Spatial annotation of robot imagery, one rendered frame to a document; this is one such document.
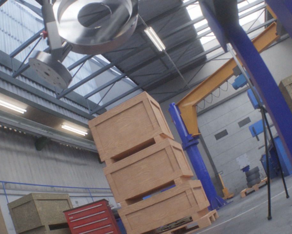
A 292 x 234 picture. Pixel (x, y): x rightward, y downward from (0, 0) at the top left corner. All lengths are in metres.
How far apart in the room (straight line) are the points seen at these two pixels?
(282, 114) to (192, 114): 6.72
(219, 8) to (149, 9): 9.03
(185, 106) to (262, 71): 6.91
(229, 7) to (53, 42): 0.53
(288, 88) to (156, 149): 2.06
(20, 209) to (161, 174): 2.40
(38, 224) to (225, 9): 4.28
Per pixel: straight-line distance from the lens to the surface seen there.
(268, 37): 6.49
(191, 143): 7.41
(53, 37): 0.96
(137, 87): 11.90
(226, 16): 0.80
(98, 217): 4.57
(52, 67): 1.05
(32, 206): 4.71
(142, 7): 9.57
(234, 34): 0.81
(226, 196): 11.66
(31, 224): 4.79
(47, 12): 1.06
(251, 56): 0.78
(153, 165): 4.11
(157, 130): 4.17
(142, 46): 9.61
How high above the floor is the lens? 0.34
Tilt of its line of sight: 20 degrees up
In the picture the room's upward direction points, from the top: 23 degrees counter-clockwise
